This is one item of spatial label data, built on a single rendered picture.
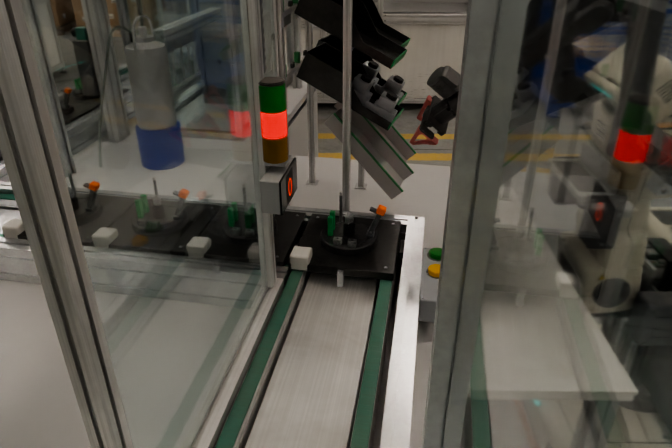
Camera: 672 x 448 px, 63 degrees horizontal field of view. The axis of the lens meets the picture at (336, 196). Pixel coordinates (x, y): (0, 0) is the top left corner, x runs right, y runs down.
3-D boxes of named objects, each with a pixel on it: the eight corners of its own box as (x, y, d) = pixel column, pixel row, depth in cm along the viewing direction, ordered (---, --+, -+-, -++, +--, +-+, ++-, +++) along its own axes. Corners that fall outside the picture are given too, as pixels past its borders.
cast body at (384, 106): (393, 119, 146) (405, 97, 142) (389, 125, 143) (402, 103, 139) (365, 104, 146) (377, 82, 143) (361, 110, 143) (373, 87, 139)
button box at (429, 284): (449, 269, 135) (452, 248, 132) (450, 325, 117) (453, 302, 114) (421, 266, 136) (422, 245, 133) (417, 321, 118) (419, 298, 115)
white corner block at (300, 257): (313, 261, 129) (312, 246, 128) (308, 272, 125) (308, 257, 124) (294, 259, 130) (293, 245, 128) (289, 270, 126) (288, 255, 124)
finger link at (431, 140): (400, 142, 147) (424, 126, 140) (406, 123, 151) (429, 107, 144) (418, 156, 149) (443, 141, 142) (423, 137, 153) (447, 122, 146)
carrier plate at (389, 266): (401, 227, 143) (401, 220, 142) (393, 280, 122) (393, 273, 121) (312, 219, 147) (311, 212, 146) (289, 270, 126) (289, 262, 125)
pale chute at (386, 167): (403, 180, 160) (414, 172, 158) (391, 200, 149) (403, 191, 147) (339, 108, 157) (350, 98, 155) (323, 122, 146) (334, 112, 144)
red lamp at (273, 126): (290, 130, 105) (289, 106, 103) (283, 140, 101) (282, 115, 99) (265, 129, 106) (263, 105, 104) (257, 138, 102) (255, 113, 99)
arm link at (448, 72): (487, 105, 129) (498, 79, 133) (453, 75, 125) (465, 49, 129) (453, 120, 139) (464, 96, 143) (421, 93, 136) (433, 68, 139)
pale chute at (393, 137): (406, 160, 173) (416, 152, 171) (395, 177, 162) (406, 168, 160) (348, 93, 170) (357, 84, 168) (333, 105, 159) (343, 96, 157)
